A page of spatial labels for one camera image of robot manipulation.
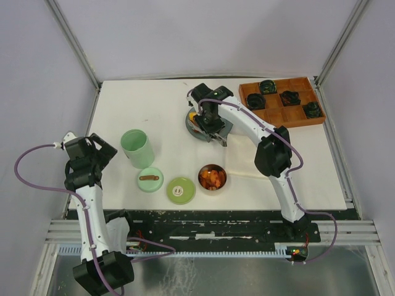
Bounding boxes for white folded cloth napkin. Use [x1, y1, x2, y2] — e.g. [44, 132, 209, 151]
[225, 134, 268, 179]

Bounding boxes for mint green cup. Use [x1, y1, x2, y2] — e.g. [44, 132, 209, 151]
[120, 129, 154, 170]

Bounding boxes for dark rolled item left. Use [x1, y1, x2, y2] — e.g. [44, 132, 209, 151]
[246, 93, 266, 111]

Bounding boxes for mint lid with brown handle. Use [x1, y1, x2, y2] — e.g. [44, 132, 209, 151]
[137, 167, 164, 193]

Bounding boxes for aluminium frame post left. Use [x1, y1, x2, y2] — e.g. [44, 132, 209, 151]
[44, 0, 102, 89]

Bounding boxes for white cable duct strip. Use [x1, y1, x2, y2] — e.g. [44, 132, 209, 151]
[58, 240, 294, 257]

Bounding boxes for aluminium frame post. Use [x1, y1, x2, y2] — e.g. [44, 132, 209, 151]
[314, 0, 372, 87]
[44, 0, 102, 89]

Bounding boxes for dark rolled item middle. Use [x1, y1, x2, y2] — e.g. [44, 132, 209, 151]
[280, 90, 301, 107]

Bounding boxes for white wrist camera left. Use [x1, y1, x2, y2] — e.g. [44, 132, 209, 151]
[61, 131, 77, 150]

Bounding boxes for aluminium frame post right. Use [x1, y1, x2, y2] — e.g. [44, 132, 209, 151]
[314, 0, 372, 87]

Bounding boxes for dark rolled item far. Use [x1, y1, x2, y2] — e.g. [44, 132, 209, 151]
[259, 80, 277, 95]

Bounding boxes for dark rolled item right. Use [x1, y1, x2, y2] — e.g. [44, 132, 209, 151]
[302, 102, 322, 119]

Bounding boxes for beige steel lunch bowl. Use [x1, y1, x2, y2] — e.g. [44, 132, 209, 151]
[197, 164, 227, 192]

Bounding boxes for steel serving tongs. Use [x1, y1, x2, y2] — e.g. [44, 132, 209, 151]
[186, 120, 233, 142]

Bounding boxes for orange fried nugget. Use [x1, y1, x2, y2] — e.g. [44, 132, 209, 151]
[202, 170, 215, 183]

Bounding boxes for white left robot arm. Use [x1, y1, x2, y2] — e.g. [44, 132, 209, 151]
[62, 132, 136, 295]

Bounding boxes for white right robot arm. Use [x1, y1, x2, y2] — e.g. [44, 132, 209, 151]
[186, 83, 309, 241]

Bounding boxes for dark rolled item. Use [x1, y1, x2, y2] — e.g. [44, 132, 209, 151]
[259, 80, 277, 95]
[246, 93, 266, 111]
[280, 90, 301, 107]
[302, 102, 322, 119]

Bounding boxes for lime green round lid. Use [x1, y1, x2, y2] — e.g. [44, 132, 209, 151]
[166, 177, 196, 205]

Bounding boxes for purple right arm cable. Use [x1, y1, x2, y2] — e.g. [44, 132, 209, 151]
[188, 88, 338, 266]

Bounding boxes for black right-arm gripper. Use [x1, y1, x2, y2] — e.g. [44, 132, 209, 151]
[192, 110, 225, 142]

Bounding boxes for wooden compartment tray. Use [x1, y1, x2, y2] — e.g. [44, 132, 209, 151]
[239, 77, 326, 128]

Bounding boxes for blue-grey ceramic plate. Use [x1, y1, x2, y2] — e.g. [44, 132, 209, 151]
[185, 104, 235, 142]

